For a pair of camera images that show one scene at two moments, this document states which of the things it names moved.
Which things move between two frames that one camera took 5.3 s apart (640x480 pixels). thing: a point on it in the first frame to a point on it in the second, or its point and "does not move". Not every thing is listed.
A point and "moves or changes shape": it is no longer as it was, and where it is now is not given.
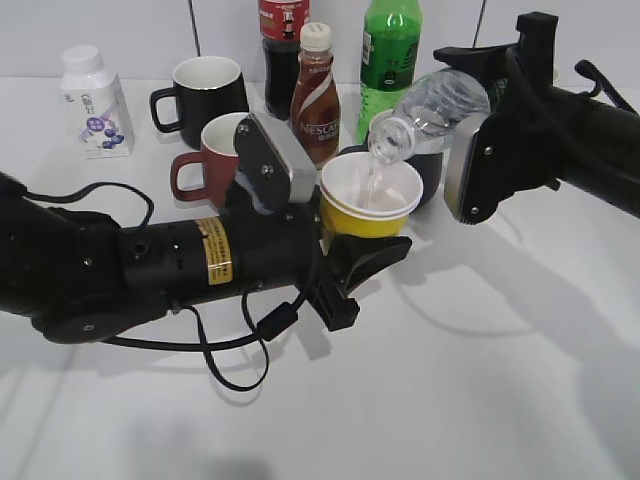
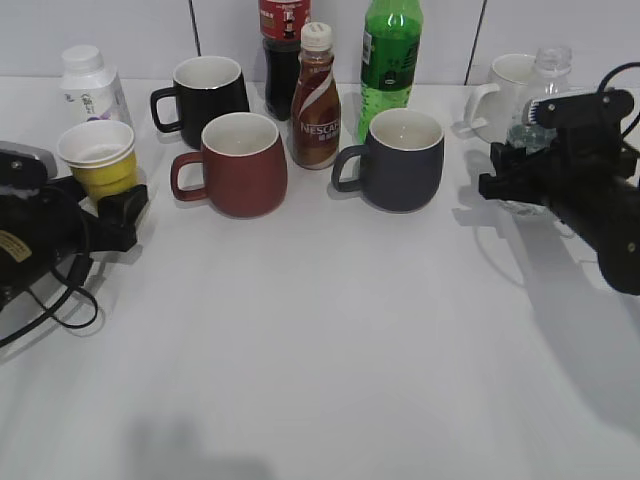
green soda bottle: [389, 50] does not move
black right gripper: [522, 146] to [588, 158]
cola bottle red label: [280, 24] does not move
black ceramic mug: [206, 87] does not move
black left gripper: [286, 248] to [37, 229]
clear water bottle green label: [437, 104] moves or changes shape
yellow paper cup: [362, 199] to [101, 155]
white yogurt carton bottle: [94, 100] does not move
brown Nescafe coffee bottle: [315, 101] does not move
